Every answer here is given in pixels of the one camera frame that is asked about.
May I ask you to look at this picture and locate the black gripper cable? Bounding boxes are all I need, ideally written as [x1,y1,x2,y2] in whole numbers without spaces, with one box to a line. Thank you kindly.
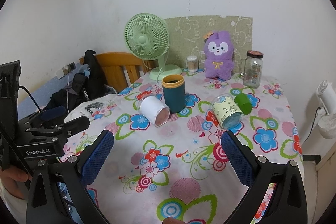
[18,85,43,113]

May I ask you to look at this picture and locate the orange wooden chair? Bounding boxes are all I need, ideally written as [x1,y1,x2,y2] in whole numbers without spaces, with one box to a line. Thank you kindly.
[94,52,155,92]

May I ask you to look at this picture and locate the patterned green wall board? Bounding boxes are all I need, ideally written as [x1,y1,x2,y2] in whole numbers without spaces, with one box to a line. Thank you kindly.
[165,15,253,73]

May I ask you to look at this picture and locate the white printed tote bag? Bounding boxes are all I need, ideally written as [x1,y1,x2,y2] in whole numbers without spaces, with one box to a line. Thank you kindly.
[65,100,117,122]

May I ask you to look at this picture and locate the green desk fan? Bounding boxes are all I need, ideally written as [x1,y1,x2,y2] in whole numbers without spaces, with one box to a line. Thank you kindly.
[123,13,182,81]

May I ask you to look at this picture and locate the floral tablecloth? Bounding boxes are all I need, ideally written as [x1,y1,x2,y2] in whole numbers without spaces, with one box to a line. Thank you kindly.
[64,71,303,223]

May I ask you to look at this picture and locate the green plastic lid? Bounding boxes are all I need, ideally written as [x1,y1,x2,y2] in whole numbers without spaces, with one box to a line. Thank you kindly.
[234,93,252,115]

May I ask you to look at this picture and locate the pale yellow patterned cup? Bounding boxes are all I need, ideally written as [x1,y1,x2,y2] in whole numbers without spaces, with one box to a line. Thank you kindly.
[211,94,243,130]

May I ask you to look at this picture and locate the person's left hand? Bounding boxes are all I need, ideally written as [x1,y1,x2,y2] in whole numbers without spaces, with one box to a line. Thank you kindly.
[1,166,33,200]

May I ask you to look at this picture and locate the white small fan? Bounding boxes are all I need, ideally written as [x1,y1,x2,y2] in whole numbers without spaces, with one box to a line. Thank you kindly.
[316,81,336,139]

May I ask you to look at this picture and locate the glass jar dark lid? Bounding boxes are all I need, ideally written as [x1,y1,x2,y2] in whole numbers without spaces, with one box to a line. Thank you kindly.
[243,50,264,89]

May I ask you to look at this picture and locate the cotton swab container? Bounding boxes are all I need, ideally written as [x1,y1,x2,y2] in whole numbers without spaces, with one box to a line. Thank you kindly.
[186,56,199,72]

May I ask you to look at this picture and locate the white paper wrapped cup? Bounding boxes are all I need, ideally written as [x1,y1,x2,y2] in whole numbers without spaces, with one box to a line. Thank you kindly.
[137,95,170,127]

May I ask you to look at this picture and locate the purple plush bunny toy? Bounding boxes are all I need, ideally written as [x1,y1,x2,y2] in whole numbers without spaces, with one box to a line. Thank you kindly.
[203,31,235,81]

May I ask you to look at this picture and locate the black bag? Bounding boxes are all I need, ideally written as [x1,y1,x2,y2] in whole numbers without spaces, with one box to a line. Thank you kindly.
[42,50,116,123]

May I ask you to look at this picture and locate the dark teal cup yellow rim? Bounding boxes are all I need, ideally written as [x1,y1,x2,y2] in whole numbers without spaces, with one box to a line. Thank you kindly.
[162,75,185,114]

